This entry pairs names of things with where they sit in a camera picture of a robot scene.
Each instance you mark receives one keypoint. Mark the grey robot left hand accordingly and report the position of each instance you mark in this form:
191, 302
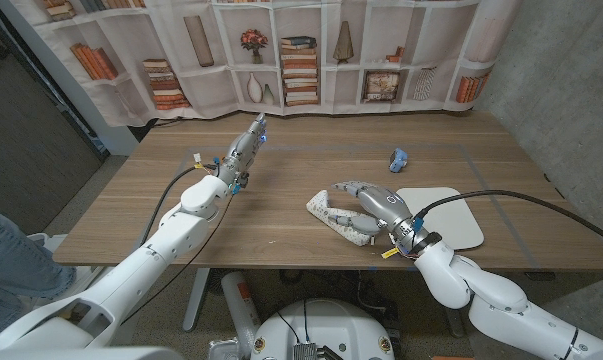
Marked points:
241, 155

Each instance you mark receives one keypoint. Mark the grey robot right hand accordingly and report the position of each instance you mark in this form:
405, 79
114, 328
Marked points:
386, 205

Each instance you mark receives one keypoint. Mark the white patterned cloth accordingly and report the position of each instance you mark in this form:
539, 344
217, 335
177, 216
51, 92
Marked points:
321, 205

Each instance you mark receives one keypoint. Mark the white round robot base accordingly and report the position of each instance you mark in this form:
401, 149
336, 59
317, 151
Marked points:
331, 325

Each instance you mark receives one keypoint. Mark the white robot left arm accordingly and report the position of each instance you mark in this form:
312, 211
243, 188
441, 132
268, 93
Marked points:
146, 265

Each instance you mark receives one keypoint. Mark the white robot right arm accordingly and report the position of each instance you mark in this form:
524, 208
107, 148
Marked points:
496, 300

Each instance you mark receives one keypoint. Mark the white paper plate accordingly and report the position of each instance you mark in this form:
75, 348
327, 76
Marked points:
456, 220

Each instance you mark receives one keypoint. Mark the printed bookshelf backdrop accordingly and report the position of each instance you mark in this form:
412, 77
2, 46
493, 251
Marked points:
231, 95

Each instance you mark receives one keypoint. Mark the grey table leg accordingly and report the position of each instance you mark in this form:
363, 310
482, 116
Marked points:
453, 320
196, 300

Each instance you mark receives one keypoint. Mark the white roll with orange label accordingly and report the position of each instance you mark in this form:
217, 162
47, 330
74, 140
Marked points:
238, 300

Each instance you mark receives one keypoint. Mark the foil tray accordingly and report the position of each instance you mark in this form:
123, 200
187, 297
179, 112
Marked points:
226, 350

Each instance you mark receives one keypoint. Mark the person's leg in jeans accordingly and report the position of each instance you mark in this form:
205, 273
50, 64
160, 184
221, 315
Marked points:
11, 270

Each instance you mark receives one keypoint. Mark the small blue toy camera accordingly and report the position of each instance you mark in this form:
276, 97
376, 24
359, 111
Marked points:
397, 161

